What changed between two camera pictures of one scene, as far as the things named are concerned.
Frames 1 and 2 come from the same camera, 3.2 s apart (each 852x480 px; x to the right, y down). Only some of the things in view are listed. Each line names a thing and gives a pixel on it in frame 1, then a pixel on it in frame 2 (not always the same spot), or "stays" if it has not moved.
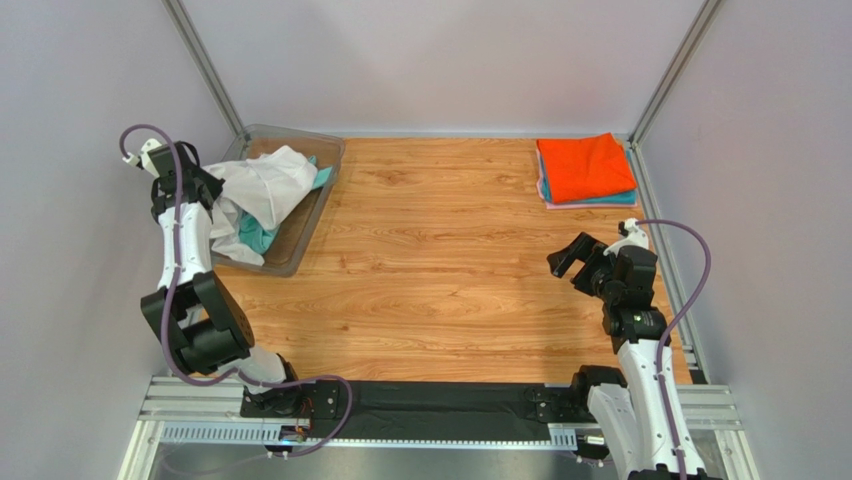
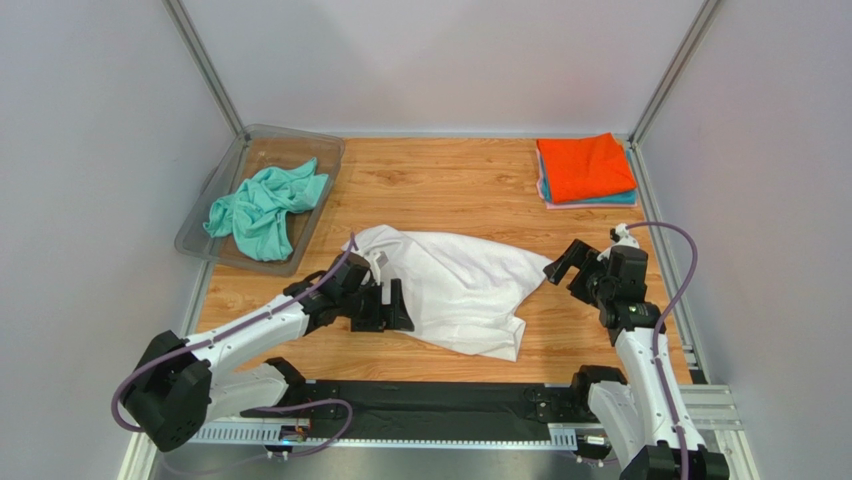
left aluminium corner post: x=197 y=46 stays
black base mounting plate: x=417 y=409 stays
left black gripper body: x=214 y=184 to x=366 y=307
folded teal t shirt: x=622 y=198 stays
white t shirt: x=264 y=187 to x=462 y=293
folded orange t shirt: x=585 y=167 stays
